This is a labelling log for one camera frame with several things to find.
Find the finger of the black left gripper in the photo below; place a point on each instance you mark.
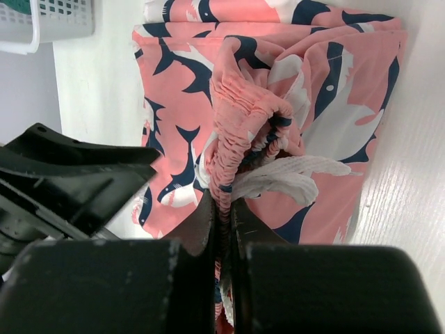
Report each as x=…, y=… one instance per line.
x=65, y=187

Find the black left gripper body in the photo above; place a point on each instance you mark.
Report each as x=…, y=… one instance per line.
x=21, y=236

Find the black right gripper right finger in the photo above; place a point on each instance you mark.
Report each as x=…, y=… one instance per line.
x=279, y=287

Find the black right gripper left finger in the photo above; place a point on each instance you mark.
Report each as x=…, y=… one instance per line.
x=125, y=286

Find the green shorts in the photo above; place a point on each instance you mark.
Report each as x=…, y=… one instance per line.
x=20, y=6

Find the pink shark print shorts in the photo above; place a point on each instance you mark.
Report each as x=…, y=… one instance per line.
x=274, y=102

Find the white plastic basket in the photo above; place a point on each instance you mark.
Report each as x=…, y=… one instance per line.
x=49, y=21

